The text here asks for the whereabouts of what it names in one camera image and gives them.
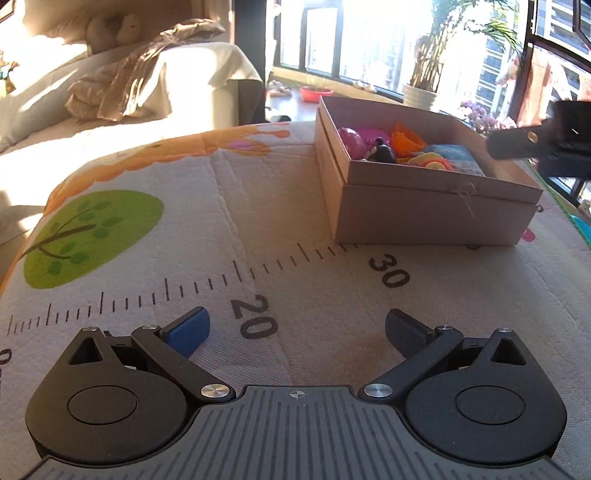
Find white sofa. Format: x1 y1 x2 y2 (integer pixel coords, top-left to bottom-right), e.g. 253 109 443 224
0 0 266 245

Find pink round toy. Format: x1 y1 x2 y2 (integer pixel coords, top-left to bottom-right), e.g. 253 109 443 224
337 127 368 158

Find plush toy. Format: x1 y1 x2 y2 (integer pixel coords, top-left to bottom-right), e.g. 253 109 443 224
88 13 141 49

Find yellow toy charm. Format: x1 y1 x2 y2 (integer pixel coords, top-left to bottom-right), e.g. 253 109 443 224
399 152 462 172

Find black toy figure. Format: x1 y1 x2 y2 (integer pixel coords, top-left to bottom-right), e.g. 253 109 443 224
365 137 398 163

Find hanging garment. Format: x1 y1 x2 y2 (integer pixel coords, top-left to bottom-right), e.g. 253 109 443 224
496 46 578 127

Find magenta spiky toy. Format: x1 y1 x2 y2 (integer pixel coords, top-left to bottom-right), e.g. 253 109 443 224
360 129 393 148

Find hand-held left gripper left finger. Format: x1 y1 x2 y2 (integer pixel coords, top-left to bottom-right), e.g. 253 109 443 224
67 306 236 402

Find printed play mat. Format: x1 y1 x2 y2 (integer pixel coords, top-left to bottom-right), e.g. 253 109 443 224
0 121 591 480

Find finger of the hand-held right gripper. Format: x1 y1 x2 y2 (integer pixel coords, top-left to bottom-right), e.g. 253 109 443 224
485 117 555 160

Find beige blanket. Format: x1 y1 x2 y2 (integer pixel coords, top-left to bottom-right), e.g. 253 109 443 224
67 18 227 121

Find cardboard box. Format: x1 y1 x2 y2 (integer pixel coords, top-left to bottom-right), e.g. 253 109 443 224
315 95 544 247

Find red basin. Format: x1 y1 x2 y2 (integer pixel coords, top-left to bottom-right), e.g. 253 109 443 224
299 86 334 103

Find orange toy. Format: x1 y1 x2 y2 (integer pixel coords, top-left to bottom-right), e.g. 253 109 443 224
392 121 428 155

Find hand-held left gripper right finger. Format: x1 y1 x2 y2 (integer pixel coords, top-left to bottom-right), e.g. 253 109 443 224
364 309 534 400

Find purple flowers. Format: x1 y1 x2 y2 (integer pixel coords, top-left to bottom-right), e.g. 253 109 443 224
459 100 515 134

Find potted palm plant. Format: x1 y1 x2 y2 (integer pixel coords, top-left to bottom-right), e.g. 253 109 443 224
403 0 525 112

